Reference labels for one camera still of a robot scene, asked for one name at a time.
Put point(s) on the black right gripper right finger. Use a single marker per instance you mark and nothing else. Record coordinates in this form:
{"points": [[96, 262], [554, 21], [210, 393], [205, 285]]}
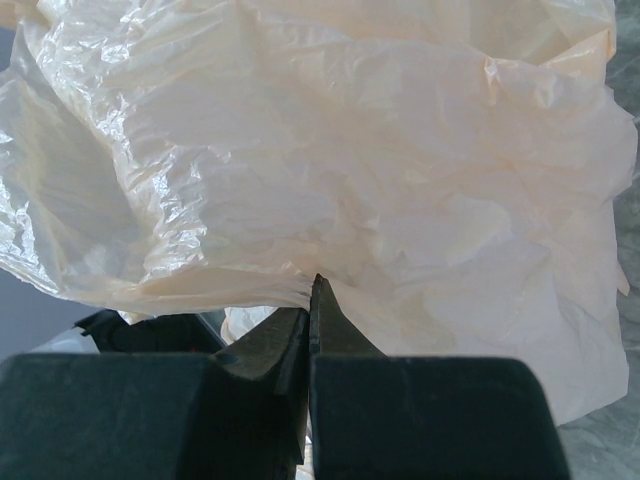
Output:
{"points": [[388, 417]]}

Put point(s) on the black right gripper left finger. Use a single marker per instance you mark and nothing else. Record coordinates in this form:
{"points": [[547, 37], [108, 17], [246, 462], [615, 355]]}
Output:
{"points": [[239, 413]]}

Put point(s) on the orange banana-print plastic bag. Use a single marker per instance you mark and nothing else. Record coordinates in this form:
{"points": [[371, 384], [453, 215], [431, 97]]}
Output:
{"points": [[449, 166]]}

